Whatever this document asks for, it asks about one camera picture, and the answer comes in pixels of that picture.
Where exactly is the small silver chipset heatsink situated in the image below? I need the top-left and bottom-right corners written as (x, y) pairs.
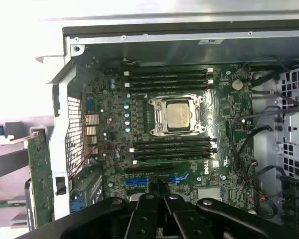
top-left (198, 188), bottom-right (221, 203)

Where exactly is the blue expansion slot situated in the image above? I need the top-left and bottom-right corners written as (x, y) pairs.
top-left (126, 175), bottom-right (189, 187)

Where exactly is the long black expansion slot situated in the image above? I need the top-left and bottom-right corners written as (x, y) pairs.
top-left (126, 166), bottom-right (175, 175)

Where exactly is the green RAM stick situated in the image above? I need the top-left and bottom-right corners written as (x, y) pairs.
top-left (0, 200), bottom-right (26, 209)
top-left (132, 159), bottom-right (211, 167)

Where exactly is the green motherboard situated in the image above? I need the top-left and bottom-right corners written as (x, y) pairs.
top-left (81, 62), bottom-right (257, 220)

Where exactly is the silver rear port block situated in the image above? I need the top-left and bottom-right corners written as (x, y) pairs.
top-left (84, 114), bottom-right (101, 151)

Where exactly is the black plastic fan shroud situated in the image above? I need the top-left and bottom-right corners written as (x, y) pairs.
top-left (280, 175), bottom-right (299, 225)

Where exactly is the CPU with paste residue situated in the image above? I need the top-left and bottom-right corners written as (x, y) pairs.
top-left (164, 99), bottom-right (193, 131)

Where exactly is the silver disk bay cage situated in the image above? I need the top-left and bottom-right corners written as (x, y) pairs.
top-left (274, 66), bottom-right (299, 181)

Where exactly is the silver coin cell battery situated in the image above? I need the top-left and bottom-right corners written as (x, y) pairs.
top-left (232, 79), bottom-right (244, 91)

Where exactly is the black open PC case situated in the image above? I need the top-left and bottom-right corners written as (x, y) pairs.
top-left (34, 9), bottom-right (299, 239)

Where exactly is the red black twisted wire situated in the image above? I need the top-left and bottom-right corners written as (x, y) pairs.
top-left (71, 143), bottom-right (121, 179)

